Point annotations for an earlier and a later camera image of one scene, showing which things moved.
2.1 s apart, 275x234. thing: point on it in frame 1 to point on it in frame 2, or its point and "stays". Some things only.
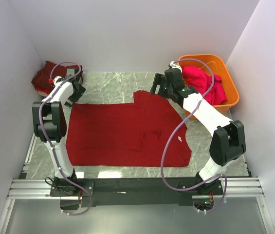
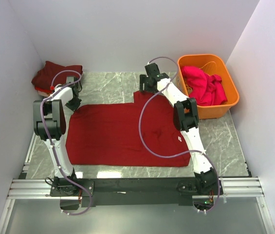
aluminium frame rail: x=244 y=187 stays
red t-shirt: x=127 y=134 stays
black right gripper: x=158 y=79 to x=143 y=80
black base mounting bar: x=136 y=192 stays
